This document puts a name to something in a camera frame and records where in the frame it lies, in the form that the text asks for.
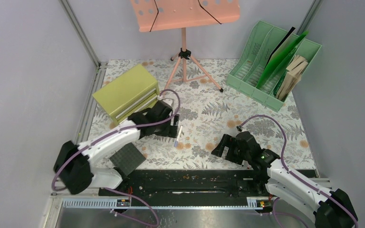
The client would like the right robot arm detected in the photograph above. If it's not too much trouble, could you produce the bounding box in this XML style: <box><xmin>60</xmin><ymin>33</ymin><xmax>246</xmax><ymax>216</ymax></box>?
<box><xmin>211</xmin><ymin>131</ymin><xmax>358</xmax><ymax>228</ymax></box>

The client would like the floral tablecloth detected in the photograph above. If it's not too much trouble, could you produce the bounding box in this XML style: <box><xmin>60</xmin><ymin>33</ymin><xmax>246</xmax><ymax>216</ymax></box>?
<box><xmin>89</xmin><ymin>58</ymin><xmax>317</xmax><ymax>171</ymax></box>

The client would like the green transparent folder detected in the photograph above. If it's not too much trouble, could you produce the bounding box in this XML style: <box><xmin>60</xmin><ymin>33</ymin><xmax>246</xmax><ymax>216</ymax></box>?
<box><xmin>256</xmin><ymin>30</ymin><xmax>309</xmax><ymax>89</ymax></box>

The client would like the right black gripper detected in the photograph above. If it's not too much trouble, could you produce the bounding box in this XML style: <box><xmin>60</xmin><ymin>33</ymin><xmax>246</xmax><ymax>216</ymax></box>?
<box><xmin>211</xmin><ymin>133</ymin><xmax>251</xmax><ymax>165</ymax></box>

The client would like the grey cable duct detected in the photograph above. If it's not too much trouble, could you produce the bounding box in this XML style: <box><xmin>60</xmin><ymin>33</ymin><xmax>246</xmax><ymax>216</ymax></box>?
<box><xmin>62</xmin><ymin>197</ymin><xmax>274</xmax><ymax>210</ymax></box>

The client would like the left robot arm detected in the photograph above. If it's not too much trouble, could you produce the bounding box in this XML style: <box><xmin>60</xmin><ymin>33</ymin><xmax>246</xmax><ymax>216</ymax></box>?
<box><xmin>53</xmin><ymin>101</ymin><xmax>180</xmax><ymax>195</ymax></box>

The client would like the purple puzzle book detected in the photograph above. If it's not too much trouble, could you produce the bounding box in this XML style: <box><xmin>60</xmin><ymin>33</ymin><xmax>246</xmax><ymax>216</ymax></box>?
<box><xmin>275</xmin><ymin>55</ymin><xmax>308</xmax><ymax>101</ymax></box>

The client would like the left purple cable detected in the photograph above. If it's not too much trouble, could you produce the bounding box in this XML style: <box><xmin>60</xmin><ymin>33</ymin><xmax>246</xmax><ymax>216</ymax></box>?
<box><xmin>50</xmin><ymin>89</ymin><xmax>181</xmax><ymax>228</ymax></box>

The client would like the green file organizer rack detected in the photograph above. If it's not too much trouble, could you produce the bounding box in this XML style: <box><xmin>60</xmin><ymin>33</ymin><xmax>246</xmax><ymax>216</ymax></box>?
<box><xmin>226</xmin><ymin>20</ymin><xmax>322</xmax><ymax>112</ymax></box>

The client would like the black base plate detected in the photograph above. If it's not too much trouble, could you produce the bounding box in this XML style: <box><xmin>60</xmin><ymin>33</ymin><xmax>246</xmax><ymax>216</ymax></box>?
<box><xmin>67</xmin><ymin>169</ymin><xmax>317</xmax><ymax>208</ymax></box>

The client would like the purple cable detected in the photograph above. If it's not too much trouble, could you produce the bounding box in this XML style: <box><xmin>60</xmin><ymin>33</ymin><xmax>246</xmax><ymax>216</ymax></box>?
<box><xmin>236</xmin><ymin>114</ymin><xmax>359</xmax><ymax>228</ymax></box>
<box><xmin>50</xmin><ymin>89</ymin><xmax>181</xmax><ymax>228</ymax></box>

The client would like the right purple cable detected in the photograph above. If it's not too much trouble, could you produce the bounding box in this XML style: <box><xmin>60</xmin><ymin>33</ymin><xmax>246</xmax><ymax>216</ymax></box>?
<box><xmin>236</xmin><ymin>114</ymin><xmax>359</xmax><ymax>228</ymax></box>

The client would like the blue white marker pen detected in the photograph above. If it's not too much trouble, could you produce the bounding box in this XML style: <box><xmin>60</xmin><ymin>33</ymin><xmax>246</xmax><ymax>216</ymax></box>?
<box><xmin>174</xmin><ymin>126</ymin><xmax>183</xmax><ymax>147</ymax></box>

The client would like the yellow-green drawer cabinet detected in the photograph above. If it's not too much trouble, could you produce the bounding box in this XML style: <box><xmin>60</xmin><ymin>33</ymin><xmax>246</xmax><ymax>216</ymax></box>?
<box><xmin>93</xmin><ymin>64</ymin><xmax>160</xmax><ymax>126</ymax></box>

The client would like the dark grey studded plate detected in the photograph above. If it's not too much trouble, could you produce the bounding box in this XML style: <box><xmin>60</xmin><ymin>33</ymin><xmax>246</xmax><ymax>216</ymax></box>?
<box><xmin>109</xmin><ymin>143</ymin><xmax>146</xmax><ymax>177</ymax></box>

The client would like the green puzzle book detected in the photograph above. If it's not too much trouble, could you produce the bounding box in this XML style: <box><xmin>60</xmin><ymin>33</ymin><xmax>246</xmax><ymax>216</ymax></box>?
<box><xmin>273</xmin><ymin>71</ymin><xmax>287</xmax><ymax>97</ymax></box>

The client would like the pink music stand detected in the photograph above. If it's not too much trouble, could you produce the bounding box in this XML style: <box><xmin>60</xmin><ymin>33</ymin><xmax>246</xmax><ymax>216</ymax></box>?
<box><xmin>131</xmin><ymin>0</ymin><xmax>240</xmax><ymax>92</ymax></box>

